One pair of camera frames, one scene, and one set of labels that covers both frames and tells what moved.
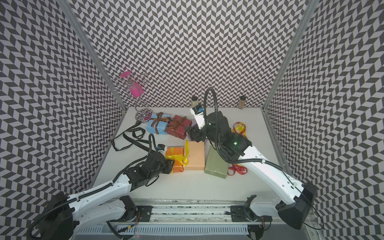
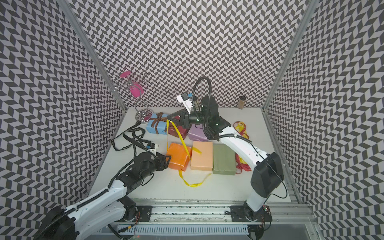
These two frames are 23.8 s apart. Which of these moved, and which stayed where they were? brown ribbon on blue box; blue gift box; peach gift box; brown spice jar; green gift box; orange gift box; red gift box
Moved: orange gift box; green gift box; peach gift box
Stayed: brown spice jar; red gift box; blue gift box; brown ribbon on blue box
